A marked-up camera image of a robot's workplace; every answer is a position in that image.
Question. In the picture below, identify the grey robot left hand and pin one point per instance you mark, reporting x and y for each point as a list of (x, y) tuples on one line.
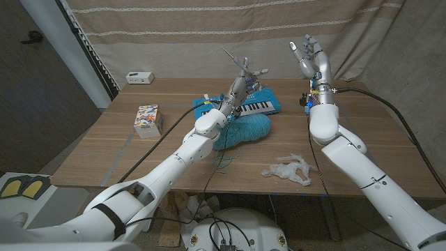
[(240, 90)]

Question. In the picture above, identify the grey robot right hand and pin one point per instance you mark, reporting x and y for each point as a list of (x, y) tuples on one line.
[(322, 71)]

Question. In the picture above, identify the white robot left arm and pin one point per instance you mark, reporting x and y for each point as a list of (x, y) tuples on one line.
[(160, 178)]

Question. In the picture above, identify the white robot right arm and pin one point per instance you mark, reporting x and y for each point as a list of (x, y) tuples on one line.
[(373, 181)]

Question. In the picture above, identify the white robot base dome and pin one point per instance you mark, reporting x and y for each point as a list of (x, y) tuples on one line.
[(244, 230)]

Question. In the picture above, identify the blue toy piano keyboard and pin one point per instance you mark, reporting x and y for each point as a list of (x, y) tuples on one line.
[(265, 101)]

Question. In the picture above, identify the teal yarn skein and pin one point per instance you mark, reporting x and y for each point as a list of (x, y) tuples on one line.
[(251, 129)]

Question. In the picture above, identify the crumpled clear plastic tape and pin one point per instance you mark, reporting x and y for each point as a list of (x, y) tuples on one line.
[(289, 171)]

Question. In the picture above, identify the colourful printed package box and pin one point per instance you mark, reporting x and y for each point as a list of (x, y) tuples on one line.
[(148, 118)]

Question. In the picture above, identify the beige striped curtain backdrop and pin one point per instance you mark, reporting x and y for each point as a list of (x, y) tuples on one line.
[(191, 35)]

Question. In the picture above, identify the white power strip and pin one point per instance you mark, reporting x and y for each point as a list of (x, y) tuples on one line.
[(139, 77)]

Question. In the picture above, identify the crumpled white paper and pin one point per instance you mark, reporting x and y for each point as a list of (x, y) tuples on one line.
[(191, 209)]

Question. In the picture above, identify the grey table leg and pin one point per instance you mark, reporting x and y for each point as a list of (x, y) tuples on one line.
[(329, 218)]

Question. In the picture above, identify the dark perforated panel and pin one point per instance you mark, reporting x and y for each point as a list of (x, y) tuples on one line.
[(88, 49)]

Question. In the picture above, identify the black base connector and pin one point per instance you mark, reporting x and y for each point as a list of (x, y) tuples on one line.
[(228, 248)]

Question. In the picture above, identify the dark wooden door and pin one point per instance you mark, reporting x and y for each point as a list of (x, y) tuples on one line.
[(35, 104)]

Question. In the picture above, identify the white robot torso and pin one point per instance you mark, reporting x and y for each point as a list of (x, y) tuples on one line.
[(69, 247)]

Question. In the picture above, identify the white sneaker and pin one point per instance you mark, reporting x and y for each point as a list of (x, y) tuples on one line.
[(20, 219)]

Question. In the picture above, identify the white floor platform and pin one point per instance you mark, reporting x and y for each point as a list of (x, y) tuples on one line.
[(10, 205)]

